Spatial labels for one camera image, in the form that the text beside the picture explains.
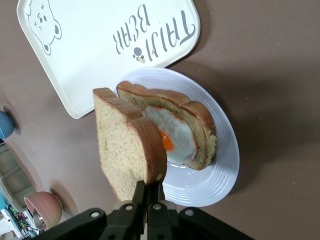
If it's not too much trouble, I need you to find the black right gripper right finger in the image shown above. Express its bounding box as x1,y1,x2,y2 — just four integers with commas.
146,180,176,240

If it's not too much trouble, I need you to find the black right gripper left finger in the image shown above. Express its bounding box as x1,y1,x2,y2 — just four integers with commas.
99,180,146,240

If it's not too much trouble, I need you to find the white ribbed plate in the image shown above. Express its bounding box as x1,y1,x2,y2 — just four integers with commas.
115,67,240,208

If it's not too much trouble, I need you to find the plain toast bread slice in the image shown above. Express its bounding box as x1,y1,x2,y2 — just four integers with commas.
92,87,168,202

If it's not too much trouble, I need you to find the pink bowl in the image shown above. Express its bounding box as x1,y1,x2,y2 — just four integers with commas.
24,191,63,232

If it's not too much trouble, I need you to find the toy fried egg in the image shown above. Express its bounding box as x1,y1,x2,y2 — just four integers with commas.
142,104,199,165

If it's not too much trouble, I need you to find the toast slice under egg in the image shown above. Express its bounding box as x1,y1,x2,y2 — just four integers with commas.
116,80,217,171

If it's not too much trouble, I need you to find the blue bowl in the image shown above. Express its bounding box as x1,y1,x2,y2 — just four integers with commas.
0,109,16,140

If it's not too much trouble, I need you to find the cream bear print tray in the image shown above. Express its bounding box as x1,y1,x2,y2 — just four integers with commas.
16,0,202,120

